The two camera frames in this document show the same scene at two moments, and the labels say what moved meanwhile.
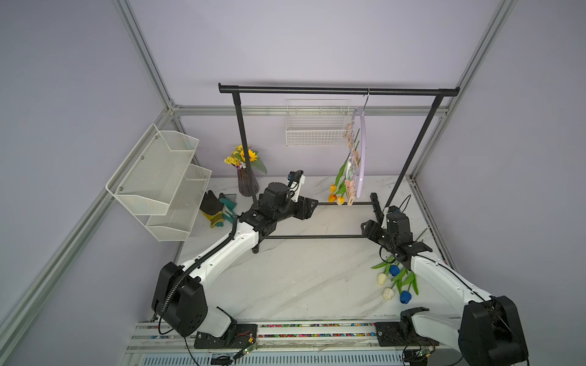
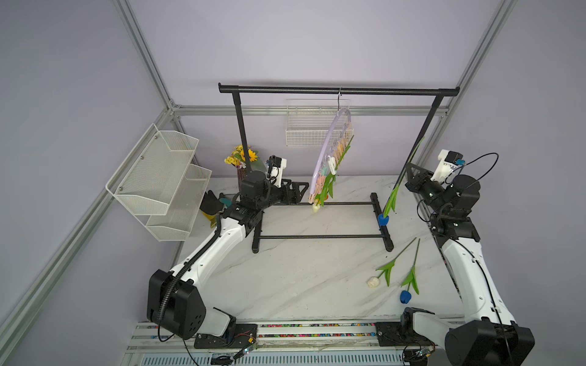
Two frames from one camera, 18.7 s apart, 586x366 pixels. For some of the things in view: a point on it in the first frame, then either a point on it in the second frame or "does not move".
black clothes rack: x=236 y=88 does not move
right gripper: x=373 y=228 to x=415 y=184
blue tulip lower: x=405 y=296 does not move
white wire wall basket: x=317 y=123 does not move
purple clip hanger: x=355 y=133 to x=335 y=143
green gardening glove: x=230 y=205 does not move
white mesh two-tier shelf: x=159 y=186 does not move
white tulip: x=382 y=277 to x=328 y=184
